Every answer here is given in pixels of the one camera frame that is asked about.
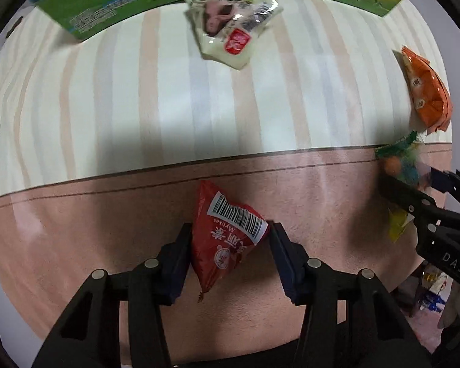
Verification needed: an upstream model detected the red snack packet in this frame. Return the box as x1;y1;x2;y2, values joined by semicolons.
191;179;271;303

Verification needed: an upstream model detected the small white snack packet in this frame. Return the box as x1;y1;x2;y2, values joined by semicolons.
184;0;285;71

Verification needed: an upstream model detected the colourful packet clutter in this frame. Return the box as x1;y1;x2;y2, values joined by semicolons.
417;264;450;312

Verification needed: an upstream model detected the orange snack packet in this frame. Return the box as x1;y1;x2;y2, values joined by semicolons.
400;45;454;135

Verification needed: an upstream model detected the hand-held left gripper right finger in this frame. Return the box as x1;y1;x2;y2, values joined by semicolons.
270;222;432;368

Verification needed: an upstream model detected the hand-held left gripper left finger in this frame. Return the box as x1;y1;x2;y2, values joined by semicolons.
32;222;193;368

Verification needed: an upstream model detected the pink striped blanket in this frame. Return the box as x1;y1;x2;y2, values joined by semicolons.
0;0;455;366

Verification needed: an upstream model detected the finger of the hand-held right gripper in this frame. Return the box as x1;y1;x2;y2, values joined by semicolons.
377;175;436;217
429;167;460;217

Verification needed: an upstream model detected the colourful candy ball bag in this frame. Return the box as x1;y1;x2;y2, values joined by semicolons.
375;130;435;243

